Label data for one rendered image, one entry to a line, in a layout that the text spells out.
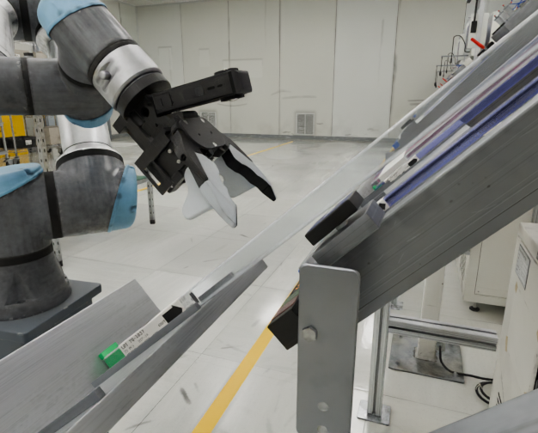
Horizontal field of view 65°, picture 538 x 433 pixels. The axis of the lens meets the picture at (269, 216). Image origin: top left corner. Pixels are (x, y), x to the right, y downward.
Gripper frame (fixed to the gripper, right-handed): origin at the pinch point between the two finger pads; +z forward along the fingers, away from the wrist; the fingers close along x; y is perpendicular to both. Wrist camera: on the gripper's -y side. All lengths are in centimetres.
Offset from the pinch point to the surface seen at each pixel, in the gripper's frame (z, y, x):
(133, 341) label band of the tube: 2.8, -0.4, 26.9
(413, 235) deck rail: 11.3, -13.5, 10.0
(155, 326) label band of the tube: 3.1, -2.5, 27.0
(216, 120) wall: -287, 348, -870
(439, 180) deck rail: 9.0, -17.8, 10.0
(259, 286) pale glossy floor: 19, 91, -130
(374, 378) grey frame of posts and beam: 53, 37, -60
